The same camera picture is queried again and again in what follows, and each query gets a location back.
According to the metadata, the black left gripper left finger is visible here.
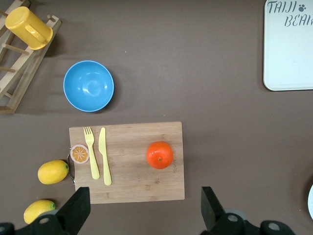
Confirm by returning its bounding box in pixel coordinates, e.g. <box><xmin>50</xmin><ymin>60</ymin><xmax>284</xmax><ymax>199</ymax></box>
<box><xmin>17</xmin><ymin>187</ymin><xmax>91</xmax><ymax>235</ymax></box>

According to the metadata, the toy orange slice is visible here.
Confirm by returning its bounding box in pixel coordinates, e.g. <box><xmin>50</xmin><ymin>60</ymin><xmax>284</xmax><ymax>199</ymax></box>
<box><xmin>70</xmin><ymin>144</ymin><xmax>89</xmax><ymax>165</ymax></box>

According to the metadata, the yellow plastic knife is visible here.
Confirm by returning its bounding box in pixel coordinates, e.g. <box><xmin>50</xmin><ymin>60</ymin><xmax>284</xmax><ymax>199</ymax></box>
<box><xmin>98</xmin><ymin>127</ymin><xmax>112</xmax><ymax>186</ymax></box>

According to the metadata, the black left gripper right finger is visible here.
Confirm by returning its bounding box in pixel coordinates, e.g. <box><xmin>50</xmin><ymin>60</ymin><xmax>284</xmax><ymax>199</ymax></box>
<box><xmin>200</xmin><ymin>187</ymin><xmax>247</xmax><ymax>235</ymax></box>

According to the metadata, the yellow lemon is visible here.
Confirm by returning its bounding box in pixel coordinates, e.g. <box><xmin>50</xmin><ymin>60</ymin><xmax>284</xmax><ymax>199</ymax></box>
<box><xmin>37</xmin><ymin>160</ymin><xmax>69</xmax><ymax>185</ymax></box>
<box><xmin>23</xmin><ymin>199</ymin><xmax>56</xmax><ymax>225</ymax></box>

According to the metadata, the blue bowl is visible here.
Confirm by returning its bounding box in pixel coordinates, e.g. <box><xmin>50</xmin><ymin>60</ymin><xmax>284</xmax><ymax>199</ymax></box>
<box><xmin>63</xmin><ymin>60</ymin><xmax>115</xmax><ymax>113</ymax></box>

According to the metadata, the yellow plastic mug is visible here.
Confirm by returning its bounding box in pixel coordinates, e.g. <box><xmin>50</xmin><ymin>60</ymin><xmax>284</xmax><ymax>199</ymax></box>
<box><xmin>4</xmin><ymin>6</ymin><xmax>54</xmax><ymax>51</ymax></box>

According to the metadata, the wooden cutting board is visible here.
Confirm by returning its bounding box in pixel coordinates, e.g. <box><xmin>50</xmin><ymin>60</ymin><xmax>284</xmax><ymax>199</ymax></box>
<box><xmin>66</xmin><ymin>121</ymin><xmax>186</xmax><ymax>205</ymax></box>

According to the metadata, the wooden peg rack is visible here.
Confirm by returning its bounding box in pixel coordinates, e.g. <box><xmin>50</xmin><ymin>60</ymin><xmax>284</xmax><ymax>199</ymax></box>
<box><xmin>0</xmin><ymin>0</ymin><xmax>62</xmax><ymax>115</ymax></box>

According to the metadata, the yellow plastic fork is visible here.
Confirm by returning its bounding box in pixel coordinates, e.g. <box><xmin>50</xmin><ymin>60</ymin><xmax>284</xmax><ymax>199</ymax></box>
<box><xmin>83</xmin><ymin>126</ymin><xmax>101</xmax><ymax>180</ymax></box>

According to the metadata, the cream tray with bear print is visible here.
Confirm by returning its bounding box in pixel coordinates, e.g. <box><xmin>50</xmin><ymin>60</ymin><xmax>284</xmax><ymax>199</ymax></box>
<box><xmin>263</xmin><ymin>0</ymin><xmax>313</xmax><ymax>92</ymax></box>

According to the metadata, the white round plate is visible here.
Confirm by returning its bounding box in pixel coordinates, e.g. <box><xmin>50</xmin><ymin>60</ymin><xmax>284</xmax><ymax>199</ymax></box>
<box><xmin>307</xmin><ymin>183</ymin><xmax>313</xmax><ymax>221</ymax></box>

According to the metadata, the orange fruit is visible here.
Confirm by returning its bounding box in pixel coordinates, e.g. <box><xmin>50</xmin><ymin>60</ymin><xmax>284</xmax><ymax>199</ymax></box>
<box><xmin>146</xmin><ymin>141</ymin><xmax>174</xmax><ymax>170</ymax></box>

